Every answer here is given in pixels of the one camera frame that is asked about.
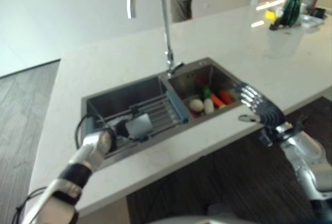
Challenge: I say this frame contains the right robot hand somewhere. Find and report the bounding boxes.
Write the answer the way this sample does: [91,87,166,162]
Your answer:
[232,81,287,130]

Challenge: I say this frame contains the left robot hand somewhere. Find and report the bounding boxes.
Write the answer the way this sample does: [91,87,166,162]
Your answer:
[113,119,139,142]

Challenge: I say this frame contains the grey square plate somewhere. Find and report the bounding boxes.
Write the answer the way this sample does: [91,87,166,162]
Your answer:
[125,113,153,138]

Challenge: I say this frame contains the metal drain rack blue ends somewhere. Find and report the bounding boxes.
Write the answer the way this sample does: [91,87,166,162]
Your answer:
[86,91,189,147]

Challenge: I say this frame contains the stainless double sink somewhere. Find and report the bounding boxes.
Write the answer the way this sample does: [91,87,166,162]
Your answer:
[81,57,246,170]

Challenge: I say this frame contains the red orange pepper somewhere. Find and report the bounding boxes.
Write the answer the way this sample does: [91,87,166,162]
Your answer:
[217,89,233,104]

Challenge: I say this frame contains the orange carrot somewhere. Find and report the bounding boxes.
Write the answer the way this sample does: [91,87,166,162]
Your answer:
[210,93,225,107]

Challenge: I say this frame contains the white radish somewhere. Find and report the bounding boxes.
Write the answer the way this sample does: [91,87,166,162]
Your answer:
[203,98,215,113]

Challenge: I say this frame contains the green vegetable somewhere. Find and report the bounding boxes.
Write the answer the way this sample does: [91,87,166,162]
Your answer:
[201,86,212,100]

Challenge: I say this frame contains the white round onion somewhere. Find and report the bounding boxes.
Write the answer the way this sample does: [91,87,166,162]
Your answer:
[189,99,204,112]

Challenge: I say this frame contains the metal tray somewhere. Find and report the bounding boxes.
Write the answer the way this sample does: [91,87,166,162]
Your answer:
[298,13,326,29]

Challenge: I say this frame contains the chrome gooseneck faucet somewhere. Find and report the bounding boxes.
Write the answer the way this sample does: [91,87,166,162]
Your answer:
[126,0,185,78]

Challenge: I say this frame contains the black box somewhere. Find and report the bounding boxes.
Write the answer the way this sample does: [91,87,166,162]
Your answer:
[310,7,326,19]

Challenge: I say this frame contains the silver robot torso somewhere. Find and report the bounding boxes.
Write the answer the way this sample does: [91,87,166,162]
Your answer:
[153,203,332,224]

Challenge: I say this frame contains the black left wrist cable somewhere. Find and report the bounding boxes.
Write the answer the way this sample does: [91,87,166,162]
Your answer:
[75,114,92,149]

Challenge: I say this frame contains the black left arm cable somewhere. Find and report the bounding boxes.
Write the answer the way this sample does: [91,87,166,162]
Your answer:
[15,187,48,224]

